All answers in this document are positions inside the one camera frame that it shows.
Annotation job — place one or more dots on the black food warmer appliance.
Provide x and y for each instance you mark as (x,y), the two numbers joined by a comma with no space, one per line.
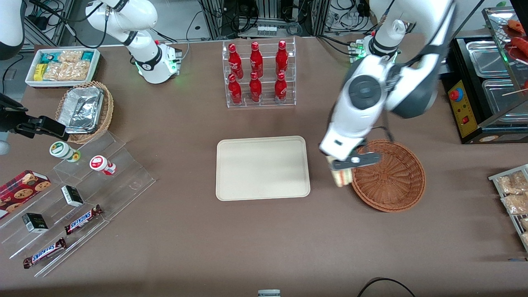
(453,62)

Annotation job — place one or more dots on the red emergency stop button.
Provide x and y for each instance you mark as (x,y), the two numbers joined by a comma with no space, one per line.
(455,95)

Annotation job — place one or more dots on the snickers chocolate bar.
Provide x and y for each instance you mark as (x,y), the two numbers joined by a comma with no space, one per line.
(44,252)
(82,220)

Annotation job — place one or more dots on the large clear cracker bag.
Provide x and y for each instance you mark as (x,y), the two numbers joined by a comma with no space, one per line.
(68,71)

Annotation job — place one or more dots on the stack of foil trays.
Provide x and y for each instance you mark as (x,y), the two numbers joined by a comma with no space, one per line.
(80,109)

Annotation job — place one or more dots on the brown round wicker basket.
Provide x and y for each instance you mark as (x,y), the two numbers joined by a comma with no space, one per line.
(390,185)

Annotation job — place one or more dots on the aluminium frame post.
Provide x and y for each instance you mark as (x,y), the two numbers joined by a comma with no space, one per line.
(214,18)
(319,18)

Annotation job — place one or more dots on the red cookie box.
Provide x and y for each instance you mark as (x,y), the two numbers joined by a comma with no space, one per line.
(22,192)

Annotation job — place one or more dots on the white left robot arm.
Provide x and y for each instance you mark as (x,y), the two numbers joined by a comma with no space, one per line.
(363,117)

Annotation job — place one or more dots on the triangular sandwich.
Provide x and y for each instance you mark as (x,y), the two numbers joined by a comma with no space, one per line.
(340,178)

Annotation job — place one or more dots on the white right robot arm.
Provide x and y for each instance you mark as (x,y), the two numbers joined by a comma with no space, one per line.
(145,62)

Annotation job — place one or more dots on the red capped yogurt bottle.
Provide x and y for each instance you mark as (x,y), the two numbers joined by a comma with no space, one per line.
(100,163)

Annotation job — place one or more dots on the teal snack packet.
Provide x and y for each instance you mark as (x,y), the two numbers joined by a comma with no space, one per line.
(87,55)
(49,57)

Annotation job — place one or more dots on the clear acrylic stepped shelf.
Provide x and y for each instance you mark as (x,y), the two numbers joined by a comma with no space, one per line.
(123,181)

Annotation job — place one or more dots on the steel warmer pan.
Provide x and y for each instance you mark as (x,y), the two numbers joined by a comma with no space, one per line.
(503,97)
(489,60)

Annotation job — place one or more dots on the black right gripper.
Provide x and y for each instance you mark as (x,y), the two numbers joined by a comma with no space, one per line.
(11,120)

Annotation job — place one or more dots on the beige plastic tray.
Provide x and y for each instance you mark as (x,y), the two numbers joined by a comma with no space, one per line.
(262,168)

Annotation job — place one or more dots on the small black carton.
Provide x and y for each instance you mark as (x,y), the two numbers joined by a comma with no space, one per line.
(35,222)
(72,196)

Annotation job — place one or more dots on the small clear cracker bag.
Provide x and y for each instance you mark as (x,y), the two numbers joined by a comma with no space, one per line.
(70,56)

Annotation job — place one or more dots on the clear pastry bag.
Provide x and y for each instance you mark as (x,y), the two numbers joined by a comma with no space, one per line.
(524,223)
(515,204)
(513,183)
(525,239)

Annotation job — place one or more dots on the small grey device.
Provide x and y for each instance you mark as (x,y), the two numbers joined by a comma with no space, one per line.
(269,293)

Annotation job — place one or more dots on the light tan wicker basket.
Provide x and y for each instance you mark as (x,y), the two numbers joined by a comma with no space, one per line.
(109,109)

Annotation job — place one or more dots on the yellow snack packet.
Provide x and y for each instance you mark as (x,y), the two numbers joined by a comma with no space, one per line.
(39,72)

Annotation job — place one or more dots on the red cola bottle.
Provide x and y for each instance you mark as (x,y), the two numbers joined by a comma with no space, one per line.
(235,91)
(281,90)
(234,60)
(256,57)
(281,57)
(255,90)

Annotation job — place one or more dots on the green capped yogurt bottle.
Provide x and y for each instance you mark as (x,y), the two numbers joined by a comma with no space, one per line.
(62,150)

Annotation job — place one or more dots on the tray of packaged snacks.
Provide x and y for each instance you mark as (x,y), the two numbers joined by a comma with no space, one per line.
(497,178)

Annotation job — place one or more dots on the white rectangular snack bin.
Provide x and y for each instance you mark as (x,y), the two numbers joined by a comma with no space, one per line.
(95,68)

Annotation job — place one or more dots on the steel framed glass case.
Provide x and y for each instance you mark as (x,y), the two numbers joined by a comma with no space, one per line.
(495,14)

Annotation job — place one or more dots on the clear acrylic bottle rack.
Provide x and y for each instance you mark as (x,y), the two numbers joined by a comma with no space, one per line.
(268,103)

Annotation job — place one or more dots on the white power strip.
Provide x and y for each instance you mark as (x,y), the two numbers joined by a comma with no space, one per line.
(267,30)

